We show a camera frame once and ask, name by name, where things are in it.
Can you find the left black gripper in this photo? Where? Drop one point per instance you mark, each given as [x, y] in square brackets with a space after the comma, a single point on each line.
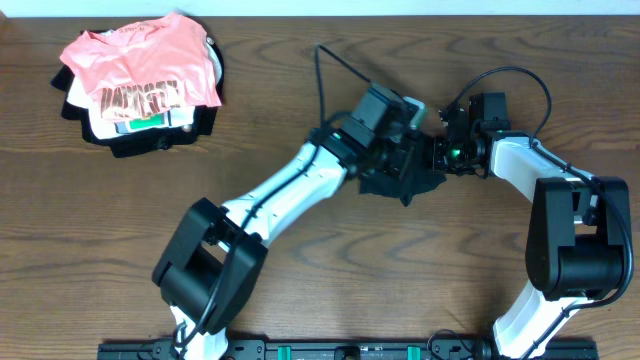
[402, 148]

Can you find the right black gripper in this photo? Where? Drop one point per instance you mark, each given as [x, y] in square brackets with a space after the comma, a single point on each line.
[437, 151]

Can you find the black garment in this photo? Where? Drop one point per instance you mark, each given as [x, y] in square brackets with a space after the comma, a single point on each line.
[422, 180]

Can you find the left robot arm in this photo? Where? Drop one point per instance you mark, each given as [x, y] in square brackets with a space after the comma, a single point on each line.
[211, 264]

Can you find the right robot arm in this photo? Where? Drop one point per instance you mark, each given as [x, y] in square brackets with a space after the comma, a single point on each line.
[579, 252]

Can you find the white folded t-shirt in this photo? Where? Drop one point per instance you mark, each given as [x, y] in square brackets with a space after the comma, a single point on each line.
[181, 118]

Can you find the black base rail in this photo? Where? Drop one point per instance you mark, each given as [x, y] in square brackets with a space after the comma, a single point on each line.
[439, 348]

